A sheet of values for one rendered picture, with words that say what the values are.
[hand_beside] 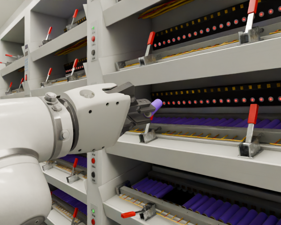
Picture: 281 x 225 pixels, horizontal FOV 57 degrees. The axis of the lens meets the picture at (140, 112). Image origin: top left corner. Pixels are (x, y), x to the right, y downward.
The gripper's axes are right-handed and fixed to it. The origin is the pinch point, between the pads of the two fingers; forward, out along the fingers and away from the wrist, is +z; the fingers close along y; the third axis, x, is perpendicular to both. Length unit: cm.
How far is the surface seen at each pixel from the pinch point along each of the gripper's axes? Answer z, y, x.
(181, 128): 17.6, 7.4, -0.3
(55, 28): 38, 19, -105
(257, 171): 8.7, -0.2, 19.8
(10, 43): 40, 54, -166
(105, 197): 11.6, 38.9, -10.2
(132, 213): 6.4, 27.3, 3.6
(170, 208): 13.5, 24.1, 8.4
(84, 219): 18, 66, -21
